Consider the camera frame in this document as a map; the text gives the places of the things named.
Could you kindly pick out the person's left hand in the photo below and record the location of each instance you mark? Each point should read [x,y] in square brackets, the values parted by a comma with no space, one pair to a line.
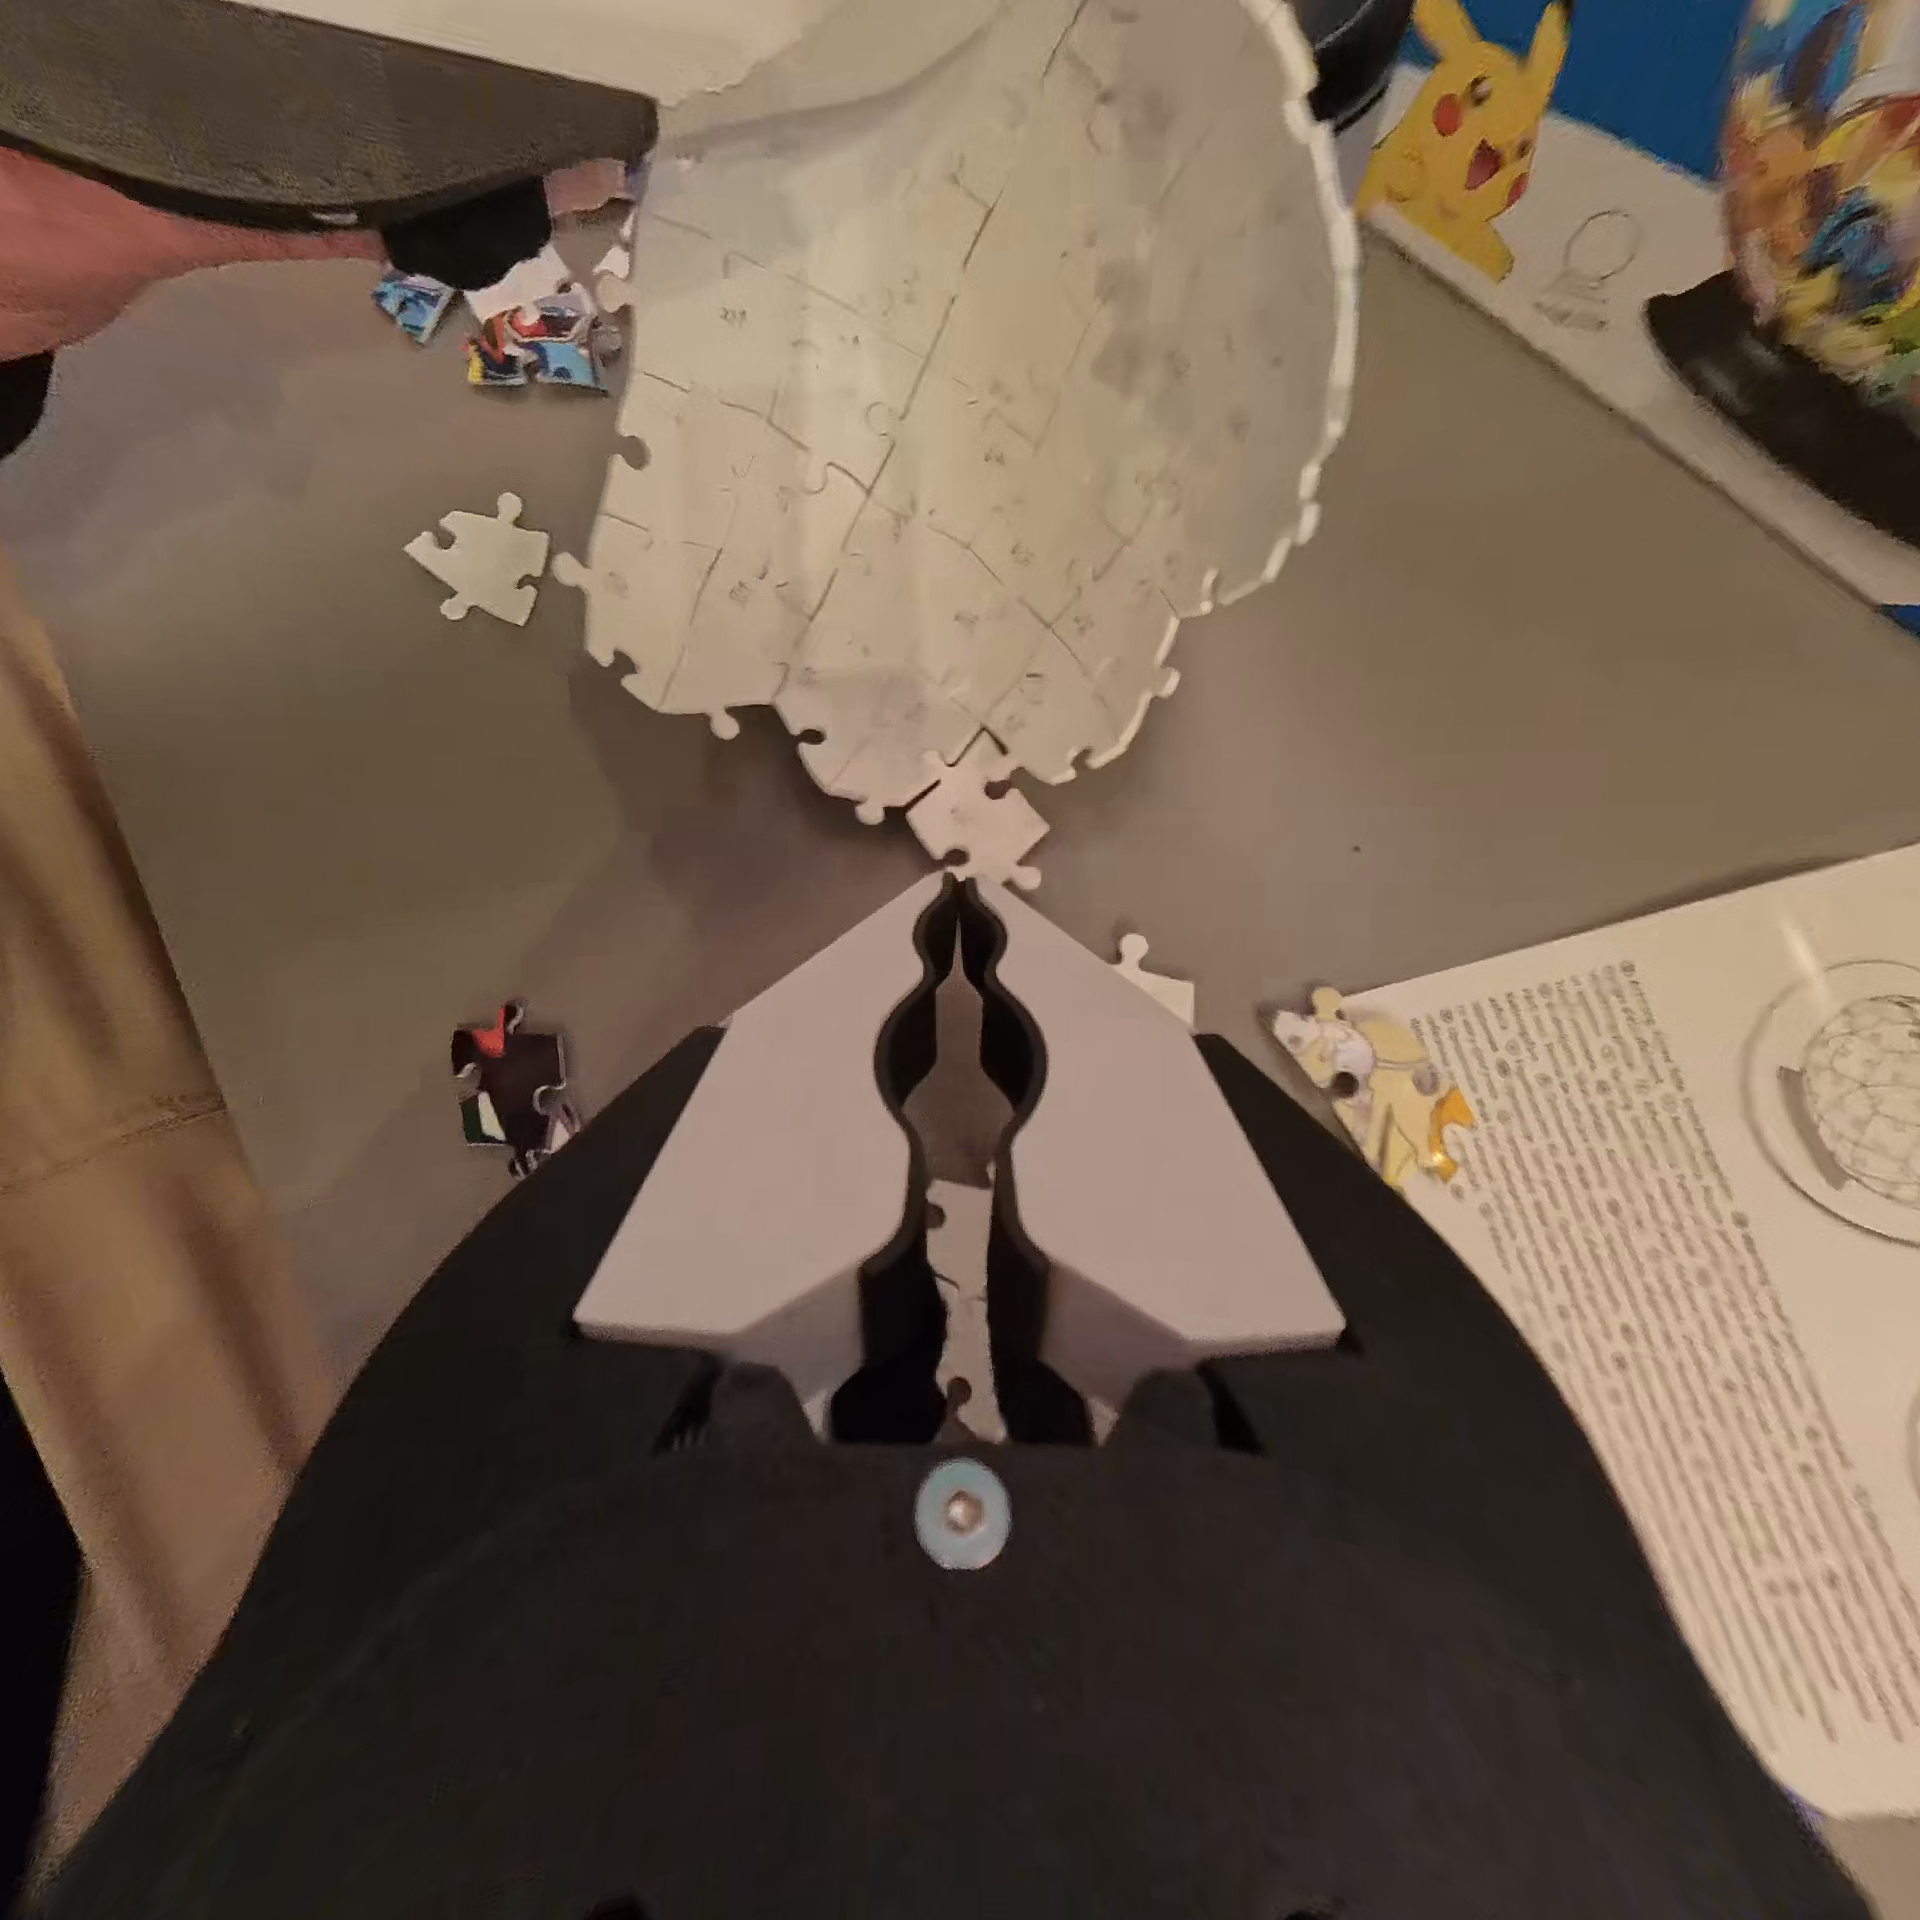
[120,255]

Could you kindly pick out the person's beige trousers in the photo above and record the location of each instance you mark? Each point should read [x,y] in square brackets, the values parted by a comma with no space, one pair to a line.
[134,1050]

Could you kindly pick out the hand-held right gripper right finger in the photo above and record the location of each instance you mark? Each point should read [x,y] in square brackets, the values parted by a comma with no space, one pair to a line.
[1170,1201]

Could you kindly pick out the puzzle instruction leaflet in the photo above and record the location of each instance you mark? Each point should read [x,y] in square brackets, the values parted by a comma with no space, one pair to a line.
[1651,1201]

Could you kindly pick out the blue puzzle box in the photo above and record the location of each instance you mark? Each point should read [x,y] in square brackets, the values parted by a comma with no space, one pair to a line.
[1470,164]

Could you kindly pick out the black red puzzle piece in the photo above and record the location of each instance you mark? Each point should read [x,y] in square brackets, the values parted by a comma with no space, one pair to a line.
[510,1089]

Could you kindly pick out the partly built puzzle ball shell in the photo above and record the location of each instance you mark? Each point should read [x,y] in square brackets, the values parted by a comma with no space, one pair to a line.
[974,420]

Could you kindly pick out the yellow cream joined puzzle pieces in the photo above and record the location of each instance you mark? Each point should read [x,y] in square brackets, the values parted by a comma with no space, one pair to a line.
[1373,1080]

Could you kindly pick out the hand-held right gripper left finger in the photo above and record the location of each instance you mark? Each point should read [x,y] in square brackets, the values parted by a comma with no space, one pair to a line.
[750,1201]

